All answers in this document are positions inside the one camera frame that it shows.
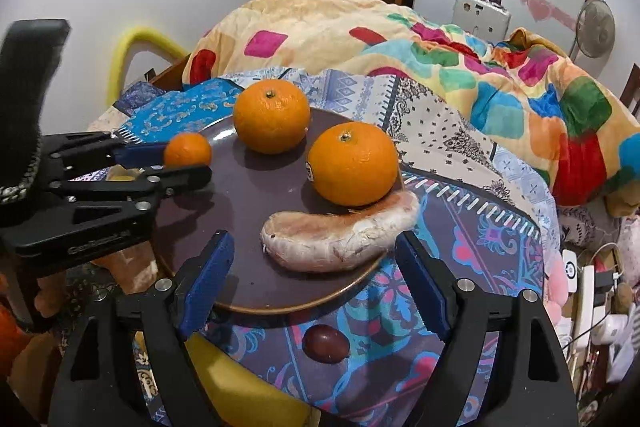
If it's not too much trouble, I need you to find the small mandarin orange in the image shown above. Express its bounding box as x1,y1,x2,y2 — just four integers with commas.
163,132,213,168

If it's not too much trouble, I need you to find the large orange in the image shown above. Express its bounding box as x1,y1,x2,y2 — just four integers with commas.
232,79,311,155
306,121,399,207

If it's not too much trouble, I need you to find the small peeled pomelo segment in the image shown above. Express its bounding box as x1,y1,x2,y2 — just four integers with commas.
260,190,420,273

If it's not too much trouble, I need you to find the large peeled pomelo segment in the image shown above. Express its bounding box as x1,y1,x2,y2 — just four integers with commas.
92,242,158,295

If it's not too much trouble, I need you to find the banana half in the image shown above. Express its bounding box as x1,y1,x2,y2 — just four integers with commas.
186,333,320,427

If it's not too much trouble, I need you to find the person left hand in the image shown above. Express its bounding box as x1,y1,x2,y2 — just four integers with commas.
1,272,66,378

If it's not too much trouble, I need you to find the yellow foam tube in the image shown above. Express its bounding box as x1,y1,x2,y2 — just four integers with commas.
105,26,189,106

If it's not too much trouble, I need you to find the pink plush toy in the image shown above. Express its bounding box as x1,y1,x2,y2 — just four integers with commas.
544,251,568,325

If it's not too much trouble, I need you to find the blue patterned bed sheet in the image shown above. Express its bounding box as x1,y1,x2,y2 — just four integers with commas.
112,68,568,426

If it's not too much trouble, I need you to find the dark purple plate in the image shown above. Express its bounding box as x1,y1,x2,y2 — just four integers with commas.
151,108,419,315

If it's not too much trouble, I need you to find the colourful patchwork duvet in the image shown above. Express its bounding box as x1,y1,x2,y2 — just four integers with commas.
182,0,639,216

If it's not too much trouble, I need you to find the wooden headboard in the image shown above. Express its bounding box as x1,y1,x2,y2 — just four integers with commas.
620,64,640,118

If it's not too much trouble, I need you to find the standing electric fan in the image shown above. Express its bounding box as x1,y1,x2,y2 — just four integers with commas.
570,0,615,61

